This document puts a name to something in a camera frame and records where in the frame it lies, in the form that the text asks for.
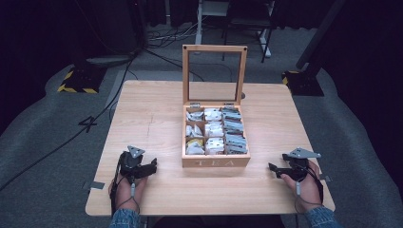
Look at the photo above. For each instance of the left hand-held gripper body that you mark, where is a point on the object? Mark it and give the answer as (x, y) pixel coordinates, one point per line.
(131, 164)

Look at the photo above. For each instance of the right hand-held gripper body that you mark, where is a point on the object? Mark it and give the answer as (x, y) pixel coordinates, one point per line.
(299, 164)

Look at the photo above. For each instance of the person's left hand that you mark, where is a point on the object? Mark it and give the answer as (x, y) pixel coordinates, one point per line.
(126, 193)

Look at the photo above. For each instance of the person's right hand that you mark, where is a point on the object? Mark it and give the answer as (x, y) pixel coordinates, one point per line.
(309, 193)

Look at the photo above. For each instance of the grey tape piece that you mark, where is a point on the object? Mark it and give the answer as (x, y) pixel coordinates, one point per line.
(325, 178)
(97, 185)

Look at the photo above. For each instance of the white and yellow tea bags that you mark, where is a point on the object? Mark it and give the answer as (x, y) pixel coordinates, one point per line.
(194, 131)

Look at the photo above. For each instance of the row of grey tea packets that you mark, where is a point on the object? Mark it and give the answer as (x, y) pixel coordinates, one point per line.
(234, 129)

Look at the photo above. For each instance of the pile of white tea packets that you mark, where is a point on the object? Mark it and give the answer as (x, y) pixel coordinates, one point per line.
(214, 129)

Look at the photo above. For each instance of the slanted black stand striped base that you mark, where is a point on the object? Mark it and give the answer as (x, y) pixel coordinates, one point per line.
(305, 79)

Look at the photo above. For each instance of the wooden tea box with lid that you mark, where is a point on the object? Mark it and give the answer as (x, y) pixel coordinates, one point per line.
(215, 107)

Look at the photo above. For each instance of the black stand yellow striped base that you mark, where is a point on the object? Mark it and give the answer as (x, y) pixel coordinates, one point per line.
(80, 80)

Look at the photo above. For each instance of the black metal chair frame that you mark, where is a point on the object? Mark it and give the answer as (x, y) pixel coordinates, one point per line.
(250, 22)

